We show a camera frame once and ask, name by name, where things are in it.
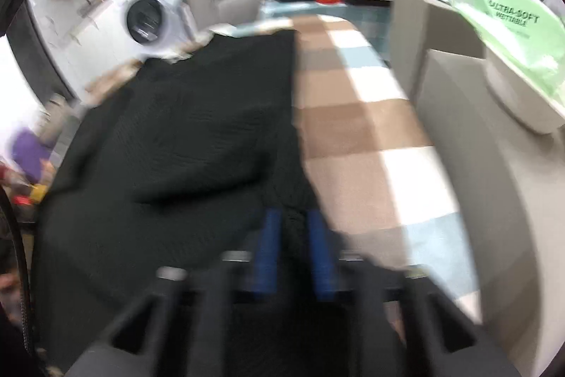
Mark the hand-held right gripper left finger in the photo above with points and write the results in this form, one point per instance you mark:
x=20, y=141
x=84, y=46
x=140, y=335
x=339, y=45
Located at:
x=268, y=253

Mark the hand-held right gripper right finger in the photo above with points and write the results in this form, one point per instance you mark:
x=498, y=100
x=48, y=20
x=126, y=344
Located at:
x=321, y=257

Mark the black knit garment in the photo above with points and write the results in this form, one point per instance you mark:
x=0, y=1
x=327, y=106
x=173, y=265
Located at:
x=176, y=138

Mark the brown white checkered blanket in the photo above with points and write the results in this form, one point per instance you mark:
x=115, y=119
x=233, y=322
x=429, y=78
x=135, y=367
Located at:
x=366, y=129

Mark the grey sofa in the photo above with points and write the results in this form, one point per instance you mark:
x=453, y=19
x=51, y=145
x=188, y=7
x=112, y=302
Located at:
x=476, y=191

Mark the light blue table cover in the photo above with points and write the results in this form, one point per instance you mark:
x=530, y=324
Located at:
x=366, y=28

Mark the yellow toy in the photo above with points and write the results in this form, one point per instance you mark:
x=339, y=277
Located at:
x=37, y=192

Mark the grey armchair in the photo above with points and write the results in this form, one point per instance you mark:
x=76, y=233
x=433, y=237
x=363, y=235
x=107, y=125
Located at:
x=229, y=8

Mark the white plastic basin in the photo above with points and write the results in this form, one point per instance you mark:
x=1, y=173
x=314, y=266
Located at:
x=521, y=103

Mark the purple bag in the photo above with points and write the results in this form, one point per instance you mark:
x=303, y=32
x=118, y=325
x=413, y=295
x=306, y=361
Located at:
x=31, y=156

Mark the white washing machine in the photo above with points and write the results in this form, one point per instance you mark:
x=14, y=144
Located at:
x=148, y=21

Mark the green plastic bag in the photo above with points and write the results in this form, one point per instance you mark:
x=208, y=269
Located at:
x=507, y=19

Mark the black kitchen appliance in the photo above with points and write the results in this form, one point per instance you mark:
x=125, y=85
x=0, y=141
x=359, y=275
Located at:
x=35, y=54

